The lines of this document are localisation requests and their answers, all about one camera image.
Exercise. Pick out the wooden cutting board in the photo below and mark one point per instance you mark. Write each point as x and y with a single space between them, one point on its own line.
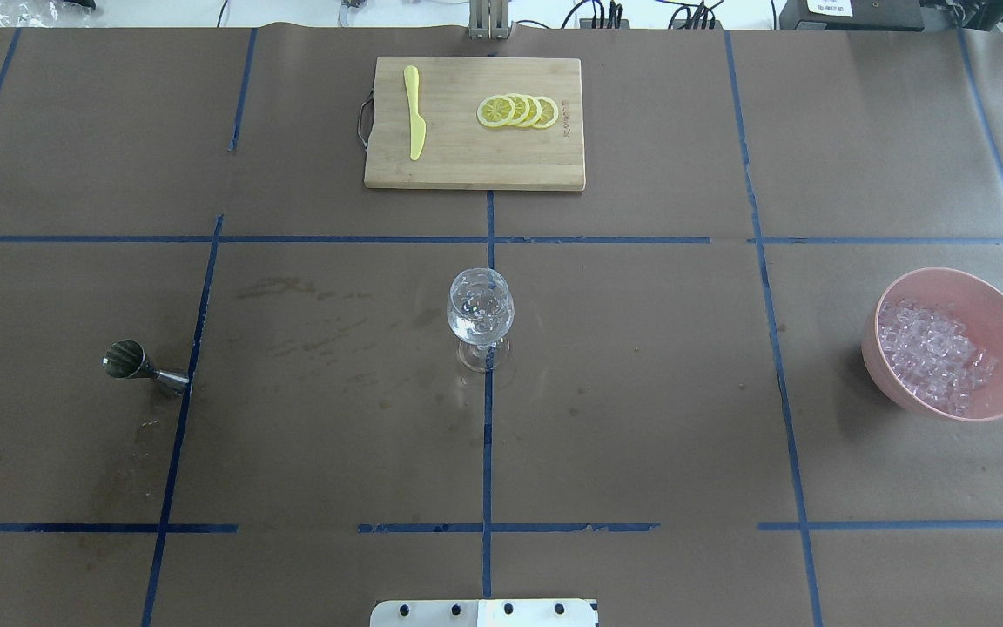
460 153

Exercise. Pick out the aluminium frame post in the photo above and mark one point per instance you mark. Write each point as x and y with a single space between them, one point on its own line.
489 19

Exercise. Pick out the pile of clear ice cubes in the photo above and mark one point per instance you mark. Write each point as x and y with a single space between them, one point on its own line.
928 350

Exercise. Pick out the white camera post with base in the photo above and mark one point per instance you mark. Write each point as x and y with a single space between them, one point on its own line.
487 612

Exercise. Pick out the black box with label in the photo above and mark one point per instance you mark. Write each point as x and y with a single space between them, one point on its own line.
900 16

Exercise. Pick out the clear wine glass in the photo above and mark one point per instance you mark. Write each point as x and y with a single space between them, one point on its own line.
480 309

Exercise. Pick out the lemon slice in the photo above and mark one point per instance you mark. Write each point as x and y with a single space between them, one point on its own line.
521 109
496 111
549 112
533 111

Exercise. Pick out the yellow plastic knife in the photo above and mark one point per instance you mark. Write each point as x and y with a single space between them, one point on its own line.
417 124

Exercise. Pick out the pink bowl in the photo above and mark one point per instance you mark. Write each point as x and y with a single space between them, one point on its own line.
976 303

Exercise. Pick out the steel double jigger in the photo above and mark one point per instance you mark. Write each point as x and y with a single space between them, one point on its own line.
128 360

